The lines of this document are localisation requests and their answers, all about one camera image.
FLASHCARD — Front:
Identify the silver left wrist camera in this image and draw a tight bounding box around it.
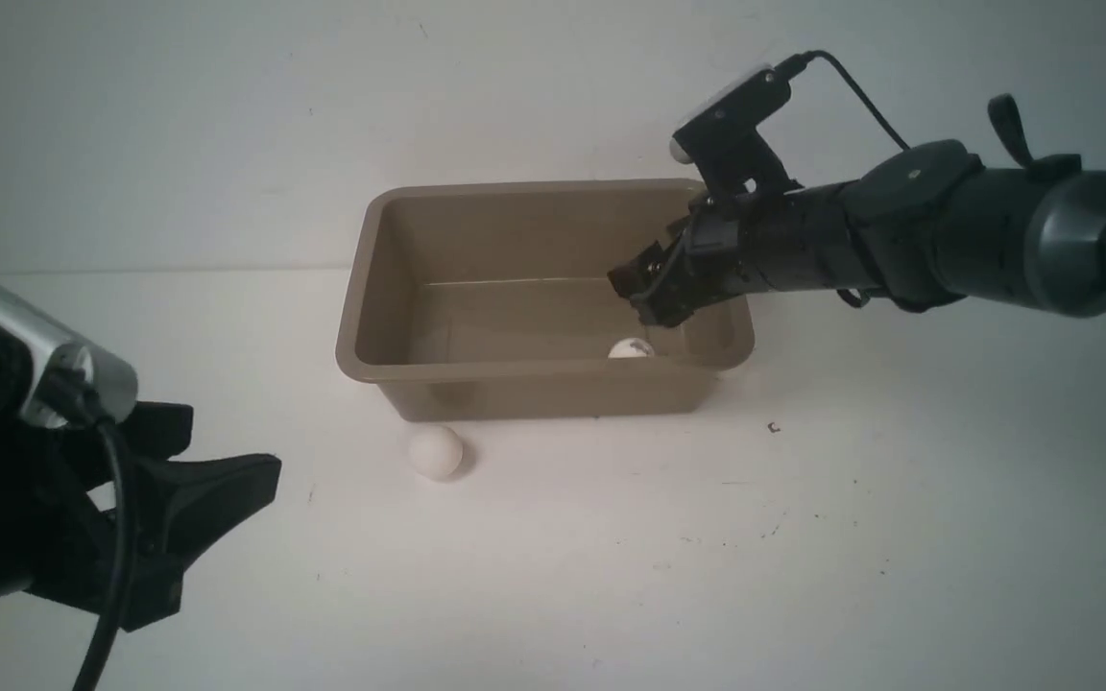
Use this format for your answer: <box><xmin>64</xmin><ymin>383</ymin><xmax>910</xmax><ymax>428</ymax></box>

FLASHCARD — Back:
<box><xmin>0</xmin><ymin>285</ymin><xmax>139</xmax><ymax>429</ymax></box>

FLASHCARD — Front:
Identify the tan plastic storage bin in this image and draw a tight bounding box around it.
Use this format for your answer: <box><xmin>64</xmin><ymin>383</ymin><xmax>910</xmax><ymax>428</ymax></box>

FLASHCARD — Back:
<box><xmin>335</xmin><ymin>179</ymin><xmax>755</xmax><ymax>421</ymax></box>

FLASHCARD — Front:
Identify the white ball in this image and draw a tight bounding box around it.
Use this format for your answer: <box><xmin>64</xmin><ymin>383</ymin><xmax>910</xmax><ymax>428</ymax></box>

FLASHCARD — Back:
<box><xmin>407</xmin><ymin>425</ymin><xmax>466</xmax><ymax>482</ymax></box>
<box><xmin>609</xmin><ymin>338</ymin><xmax>657</xmax><ymax>359</ymax></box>

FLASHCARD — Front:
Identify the black right camera cable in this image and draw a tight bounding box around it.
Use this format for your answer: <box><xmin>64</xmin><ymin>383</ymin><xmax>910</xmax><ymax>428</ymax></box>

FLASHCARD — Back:
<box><xmin>776</xmin><ymin>50</ymin><xmax>911</xmax><ymax>153</ymax></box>

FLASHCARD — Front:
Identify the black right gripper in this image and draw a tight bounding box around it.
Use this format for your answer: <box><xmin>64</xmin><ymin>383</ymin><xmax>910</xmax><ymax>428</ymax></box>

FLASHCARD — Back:
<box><xmin>607</xmin><ymin>184</ymin><xmax>866</xmax><ymax>328</ymax></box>

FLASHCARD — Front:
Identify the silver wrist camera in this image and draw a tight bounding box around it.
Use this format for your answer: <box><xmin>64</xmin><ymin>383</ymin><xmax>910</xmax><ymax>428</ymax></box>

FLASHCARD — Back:
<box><xmin>670</xmin><ymin>64</ymin><xmax>796</xmax><ymax>201</ymax></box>
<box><xmin>0</xmin><ymin>285</ymin><xmax>139</xmax><ymax>429</ymax></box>

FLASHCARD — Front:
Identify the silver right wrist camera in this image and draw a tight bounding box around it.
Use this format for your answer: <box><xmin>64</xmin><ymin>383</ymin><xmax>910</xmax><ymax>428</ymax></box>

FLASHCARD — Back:
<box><xmin>670</xmin><ymin>64</ymin><xmax>796</xmax><ymax>201</ymax></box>

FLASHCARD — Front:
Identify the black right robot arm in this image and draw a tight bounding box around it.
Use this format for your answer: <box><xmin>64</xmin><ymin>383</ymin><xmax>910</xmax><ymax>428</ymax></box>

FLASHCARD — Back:
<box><xmin>609</xmin><ymin>93</ymin><xmax>1106</xmax><ymax>328</ymax></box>

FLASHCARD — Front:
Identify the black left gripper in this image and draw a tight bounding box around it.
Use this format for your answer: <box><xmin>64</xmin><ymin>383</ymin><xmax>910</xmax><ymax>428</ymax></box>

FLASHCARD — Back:
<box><xmin>0</xmin><ymin>402</ymin><xmax>282</xmax><ymax>632</ymax></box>

